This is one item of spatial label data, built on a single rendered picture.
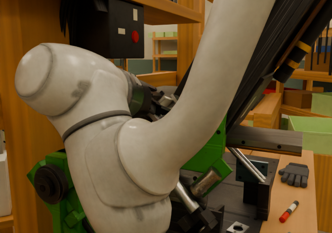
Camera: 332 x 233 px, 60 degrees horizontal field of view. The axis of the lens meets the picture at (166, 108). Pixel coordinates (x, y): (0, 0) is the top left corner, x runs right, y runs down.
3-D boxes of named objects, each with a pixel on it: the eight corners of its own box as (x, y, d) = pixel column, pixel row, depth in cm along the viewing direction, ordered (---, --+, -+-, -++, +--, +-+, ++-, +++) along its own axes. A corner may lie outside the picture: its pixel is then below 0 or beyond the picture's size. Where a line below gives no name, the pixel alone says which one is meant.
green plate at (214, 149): (226, 172, 77) (234, 95, 78) (219, 175, 70) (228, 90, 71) (187, 165, 82) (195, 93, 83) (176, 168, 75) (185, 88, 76)
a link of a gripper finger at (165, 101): (156, 105, 70) (154, 103, 70) (168, 108, 76) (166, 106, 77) (165, 97, 69) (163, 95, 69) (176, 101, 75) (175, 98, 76)
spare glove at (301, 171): (282, 165, 122) (282, 160, 121) (310, 170, 117) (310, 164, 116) (274, 183, 105) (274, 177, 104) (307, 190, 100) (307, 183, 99)
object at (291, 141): (302, 141, 88) (303, 132, 88) (301, 157, 74) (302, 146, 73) (184, 128, 105) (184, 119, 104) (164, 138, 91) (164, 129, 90)
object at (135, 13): (145, 58, 86) (145, 6, 84) (111, 58, 71) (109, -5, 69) (112, 58, 92) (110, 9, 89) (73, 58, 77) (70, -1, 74)
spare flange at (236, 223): (235, 223, 80) (235, 220, 79) (249, 229, 77) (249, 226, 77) (226, 232, 76) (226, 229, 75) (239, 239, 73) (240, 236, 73)
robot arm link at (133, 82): (111, 54, 49) (130, 62, 55) (78, 89, 52) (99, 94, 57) (139, 94, 46) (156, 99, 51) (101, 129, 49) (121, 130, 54)
